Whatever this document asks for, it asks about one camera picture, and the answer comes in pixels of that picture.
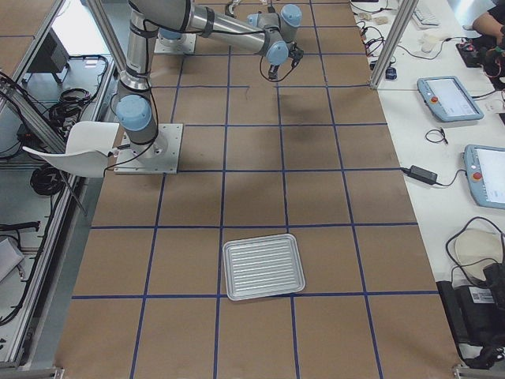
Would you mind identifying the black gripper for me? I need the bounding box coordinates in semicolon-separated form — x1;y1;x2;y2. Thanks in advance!
289;42;304;66

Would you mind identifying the ribbed silver metal tray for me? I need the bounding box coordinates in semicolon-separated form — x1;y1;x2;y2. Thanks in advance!
223;234;306;302

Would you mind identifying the blue checkered small box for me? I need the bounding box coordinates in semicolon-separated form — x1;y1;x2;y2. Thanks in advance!
385;66;398;81

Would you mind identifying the white keyboard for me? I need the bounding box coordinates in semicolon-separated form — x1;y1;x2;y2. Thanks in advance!
412;2;440;29

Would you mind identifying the upper blue teach pendant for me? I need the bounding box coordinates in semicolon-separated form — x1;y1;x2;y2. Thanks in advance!
417;76;484;122

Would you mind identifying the blue teach pendant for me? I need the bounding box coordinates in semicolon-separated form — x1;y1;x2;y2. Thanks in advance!
417;76;484;122
463;144;504;209

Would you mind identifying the black laptop charger brick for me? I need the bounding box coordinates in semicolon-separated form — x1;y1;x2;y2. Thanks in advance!
401;165;437;186

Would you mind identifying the lower blue teach pendant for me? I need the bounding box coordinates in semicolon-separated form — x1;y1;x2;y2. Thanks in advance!
463;144;504;209

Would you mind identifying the white plastic chair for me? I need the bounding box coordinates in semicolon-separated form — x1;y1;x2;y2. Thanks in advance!
23;121;119;178

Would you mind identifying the white round plate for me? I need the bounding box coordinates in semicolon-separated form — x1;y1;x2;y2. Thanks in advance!
454;229;503;281

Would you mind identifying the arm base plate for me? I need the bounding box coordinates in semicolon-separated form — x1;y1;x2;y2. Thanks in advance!
155;32;196;55
113;123;183;174

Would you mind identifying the aluminium frame post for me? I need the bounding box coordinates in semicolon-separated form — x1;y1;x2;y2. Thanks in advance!
369;0;418;89

